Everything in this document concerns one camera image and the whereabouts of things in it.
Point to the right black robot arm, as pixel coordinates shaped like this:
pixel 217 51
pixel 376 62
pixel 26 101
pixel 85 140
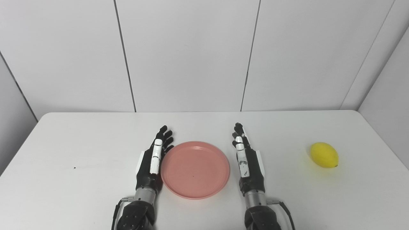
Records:
pixel 260 212

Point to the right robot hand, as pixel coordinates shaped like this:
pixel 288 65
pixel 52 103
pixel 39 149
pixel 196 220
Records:
pixel 249 166

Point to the yellow lemon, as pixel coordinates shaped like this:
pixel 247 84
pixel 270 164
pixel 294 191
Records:
pixel 324 155

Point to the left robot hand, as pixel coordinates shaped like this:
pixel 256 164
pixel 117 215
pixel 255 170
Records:
pixel 150 166

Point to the pink plate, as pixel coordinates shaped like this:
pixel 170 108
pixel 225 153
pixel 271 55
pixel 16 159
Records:
pixel 195 170

